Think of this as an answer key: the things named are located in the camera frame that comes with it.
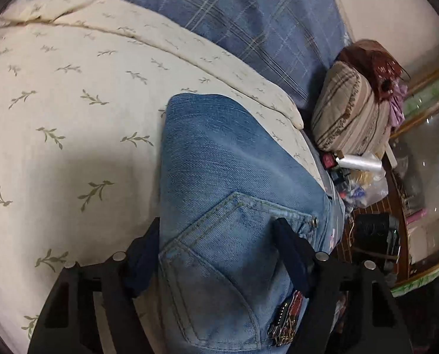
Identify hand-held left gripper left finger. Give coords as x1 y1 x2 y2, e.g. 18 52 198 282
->
28 217 165 354

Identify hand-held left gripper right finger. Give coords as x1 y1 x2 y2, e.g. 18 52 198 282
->
273 217 414 354

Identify blue denim pants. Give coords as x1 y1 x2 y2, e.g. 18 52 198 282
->
157 93 347 354

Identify clear plastic bag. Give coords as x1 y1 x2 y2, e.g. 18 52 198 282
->
338 170 390 209

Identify pink tube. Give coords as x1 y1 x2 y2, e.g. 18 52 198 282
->
406 208 428 224

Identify white plastic film roll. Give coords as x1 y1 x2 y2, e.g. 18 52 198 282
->
335 151 386 172

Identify glass-top wooden table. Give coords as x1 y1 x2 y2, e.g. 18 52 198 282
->
389 55 439 296

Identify beige striped pillow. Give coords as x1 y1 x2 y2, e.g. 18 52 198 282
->
311 61 392 155

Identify purple cloth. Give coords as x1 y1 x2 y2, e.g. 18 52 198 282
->
387 81 408 126

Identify cream leaf-print bed sheet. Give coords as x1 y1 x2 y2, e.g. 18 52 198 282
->
0 0 327 354

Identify dark red bag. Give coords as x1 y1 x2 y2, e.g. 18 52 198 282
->
335 39 412 100

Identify blue plaid quilt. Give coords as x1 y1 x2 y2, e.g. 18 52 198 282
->
28 0 353 109

